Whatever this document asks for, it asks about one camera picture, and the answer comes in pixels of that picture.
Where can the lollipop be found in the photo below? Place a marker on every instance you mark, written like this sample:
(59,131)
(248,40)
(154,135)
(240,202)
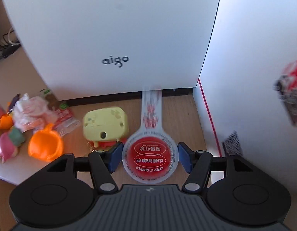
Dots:
(66,121)

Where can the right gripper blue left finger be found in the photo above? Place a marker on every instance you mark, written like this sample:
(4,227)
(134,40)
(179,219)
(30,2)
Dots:
(102,165)

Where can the white poster board red print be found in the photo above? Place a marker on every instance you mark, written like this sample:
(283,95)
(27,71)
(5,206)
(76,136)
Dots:
(248,85)

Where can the pink green squishy bird toy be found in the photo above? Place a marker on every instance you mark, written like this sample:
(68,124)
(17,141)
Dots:
(10,142)

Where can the yellow cat figure keychain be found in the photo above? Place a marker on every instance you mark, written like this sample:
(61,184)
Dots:
(102,128)

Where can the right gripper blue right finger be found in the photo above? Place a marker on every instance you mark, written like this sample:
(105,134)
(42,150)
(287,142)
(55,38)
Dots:
(197,165)

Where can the white aigo computer case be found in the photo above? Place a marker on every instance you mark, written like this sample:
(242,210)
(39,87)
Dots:
(83,48)

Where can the orange plastic cup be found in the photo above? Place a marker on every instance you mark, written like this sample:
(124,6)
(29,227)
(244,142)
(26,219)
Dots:
(46,144)

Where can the pink crumpled wrapper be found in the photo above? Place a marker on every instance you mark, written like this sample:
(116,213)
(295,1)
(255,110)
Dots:
(32,113)

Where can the red round jelly stick pack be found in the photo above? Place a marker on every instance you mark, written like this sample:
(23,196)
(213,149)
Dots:
(150,155)

